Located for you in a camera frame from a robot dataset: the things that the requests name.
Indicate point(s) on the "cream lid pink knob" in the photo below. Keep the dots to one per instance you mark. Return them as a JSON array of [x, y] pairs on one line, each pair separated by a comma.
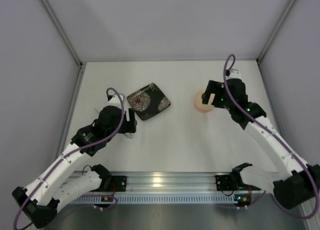
[[199, 94]]

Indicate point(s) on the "cream pink round bowl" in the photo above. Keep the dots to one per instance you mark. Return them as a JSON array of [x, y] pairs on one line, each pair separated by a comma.
[[203, 108]]

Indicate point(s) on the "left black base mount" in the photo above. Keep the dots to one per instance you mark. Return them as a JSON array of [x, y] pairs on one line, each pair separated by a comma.
[[114, 183]]

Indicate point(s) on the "aluminium frame post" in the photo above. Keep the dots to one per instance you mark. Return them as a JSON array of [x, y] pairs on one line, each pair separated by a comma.
[[58, 26], [288, 7]]

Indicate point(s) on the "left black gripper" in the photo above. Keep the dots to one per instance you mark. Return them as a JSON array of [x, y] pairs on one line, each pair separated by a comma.
[[128, 123]]

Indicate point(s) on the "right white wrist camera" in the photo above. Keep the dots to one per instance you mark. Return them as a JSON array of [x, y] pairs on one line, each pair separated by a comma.
[[233, 74]]

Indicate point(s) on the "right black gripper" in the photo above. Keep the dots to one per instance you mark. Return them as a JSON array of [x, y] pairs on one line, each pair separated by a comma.
[[217, 95]]

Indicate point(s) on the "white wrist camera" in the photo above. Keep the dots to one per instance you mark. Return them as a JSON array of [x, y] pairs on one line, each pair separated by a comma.
[[114, 100], [233, 74]]

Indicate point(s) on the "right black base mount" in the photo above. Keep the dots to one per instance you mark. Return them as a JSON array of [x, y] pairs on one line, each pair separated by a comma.
[[226, 182]]

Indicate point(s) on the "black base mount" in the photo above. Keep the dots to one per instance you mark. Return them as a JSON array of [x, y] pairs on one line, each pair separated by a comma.
[[226, 182], [114, 183]]

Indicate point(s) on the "right aluminium frame post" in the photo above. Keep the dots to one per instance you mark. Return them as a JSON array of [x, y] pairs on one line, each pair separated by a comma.
[[288, 7]]

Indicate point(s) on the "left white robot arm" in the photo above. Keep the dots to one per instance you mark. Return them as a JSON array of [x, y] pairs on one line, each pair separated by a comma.
[[45, 197]]

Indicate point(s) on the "black floral square plate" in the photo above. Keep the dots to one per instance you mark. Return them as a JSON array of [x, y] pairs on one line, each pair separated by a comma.
[[148, 101]]

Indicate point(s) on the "slotted grey cable duct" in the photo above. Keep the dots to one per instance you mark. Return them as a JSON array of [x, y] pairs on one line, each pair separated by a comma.
[[181, 198]]

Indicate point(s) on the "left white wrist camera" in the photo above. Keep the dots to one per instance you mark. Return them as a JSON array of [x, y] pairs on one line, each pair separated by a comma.
[[114, 100]]

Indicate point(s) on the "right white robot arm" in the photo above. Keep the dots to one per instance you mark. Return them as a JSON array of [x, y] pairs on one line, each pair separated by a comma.
[[295, 180]]

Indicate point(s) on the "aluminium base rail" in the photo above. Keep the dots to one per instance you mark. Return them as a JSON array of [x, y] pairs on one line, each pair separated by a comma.
[[170, 182]]

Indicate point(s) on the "left aluminium frame post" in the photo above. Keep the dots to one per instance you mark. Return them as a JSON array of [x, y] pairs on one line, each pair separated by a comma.
[[58, 26]]

